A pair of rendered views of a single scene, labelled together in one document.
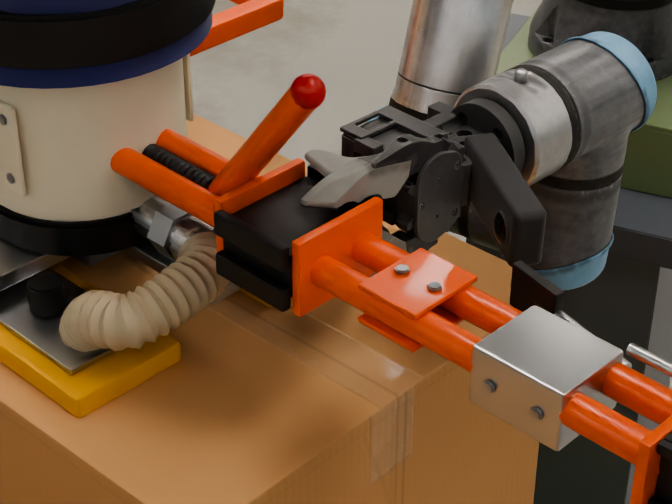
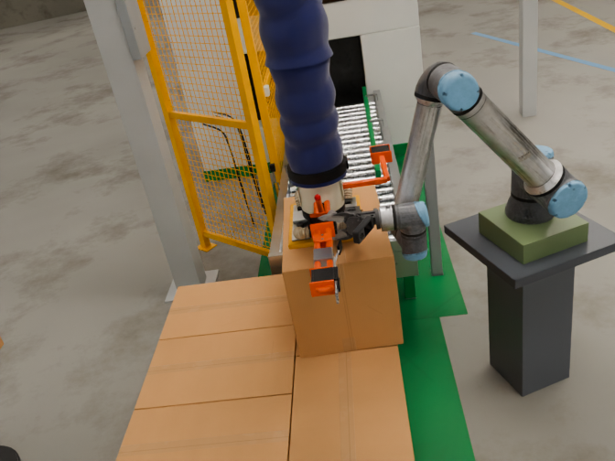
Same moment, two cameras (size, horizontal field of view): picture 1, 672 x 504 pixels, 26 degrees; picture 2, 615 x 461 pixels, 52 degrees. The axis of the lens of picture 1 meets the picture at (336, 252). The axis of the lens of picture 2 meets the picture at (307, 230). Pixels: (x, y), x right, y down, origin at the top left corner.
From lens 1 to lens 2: 1.61 m
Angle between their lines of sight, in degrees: 44
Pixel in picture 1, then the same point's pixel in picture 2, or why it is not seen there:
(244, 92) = not seen: hidden behind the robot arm
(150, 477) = (287, 261)
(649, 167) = (510, 248)
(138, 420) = (296, 252)
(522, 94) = (383, 209)
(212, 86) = not seen: hidden behind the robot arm
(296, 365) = not seen: hidden behind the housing
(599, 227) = (413, 247)
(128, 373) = (300, 244)
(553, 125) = (387, 218)
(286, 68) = (594, 200)
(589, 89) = (402, 213)
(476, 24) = (404, 193)
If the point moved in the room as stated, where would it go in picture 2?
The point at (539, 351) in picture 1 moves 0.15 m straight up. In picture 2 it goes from (320, 252) to (313, 212)
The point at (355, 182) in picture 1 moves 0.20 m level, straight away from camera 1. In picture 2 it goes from (328, 217) to (366, 193)
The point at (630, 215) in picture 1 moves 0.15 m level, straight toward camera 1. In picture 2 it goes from (497, 259) to (468, 274)
